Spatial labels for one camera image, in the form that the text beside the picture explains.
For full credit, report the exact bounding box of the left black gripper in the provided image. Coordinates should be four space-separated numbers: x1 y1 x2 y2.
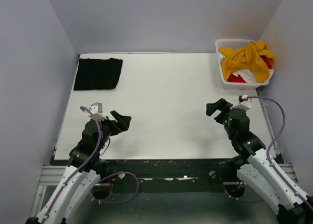
92 110 131 151

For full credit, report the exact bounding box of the yellow t shirt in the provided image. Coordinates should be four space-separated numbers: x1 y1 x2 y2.
219 41 275 83

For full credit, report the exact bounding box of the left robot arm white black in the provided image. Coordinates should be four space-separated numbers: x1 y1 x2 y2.
26 106 132 224

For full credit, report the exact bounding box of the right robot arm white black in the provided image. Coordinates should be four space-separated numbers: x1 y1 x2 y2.
206 95 313 224

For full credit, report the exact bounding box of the red t shirt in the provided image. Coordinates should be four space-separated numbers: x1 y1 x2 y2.
221 56 275 83

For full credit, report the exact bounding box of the white t shirt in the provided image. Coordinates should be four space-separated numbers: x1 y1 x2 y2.
219 51 274 83

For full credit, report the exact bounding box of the folded black t shirt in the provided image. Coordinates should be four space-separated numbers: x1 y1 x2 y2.
73 58 123 91

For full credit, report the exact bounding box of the white plastic laundry basket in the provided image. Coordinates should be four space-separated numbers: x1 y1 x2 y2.
215 39 269 90

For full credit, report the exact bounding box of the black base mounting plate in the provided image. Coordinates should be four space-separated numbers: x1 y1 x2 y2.
94 159 246 198

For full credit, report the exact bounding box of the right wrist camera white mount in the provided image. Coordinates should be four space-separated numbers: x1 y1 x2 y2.
231 95 252 111

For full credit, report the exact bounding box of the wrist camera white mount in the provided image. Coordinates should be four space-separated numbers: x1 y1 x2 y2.
89 102 106 121
231 95 252 111

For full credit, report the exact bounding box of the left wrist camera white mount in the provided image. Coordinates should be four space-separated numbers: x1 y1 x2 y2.
89 102 106 121

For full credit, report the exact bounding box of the aluminium extrusion rail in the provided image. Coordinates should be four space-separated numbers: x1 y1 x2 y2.
39 164 298 186

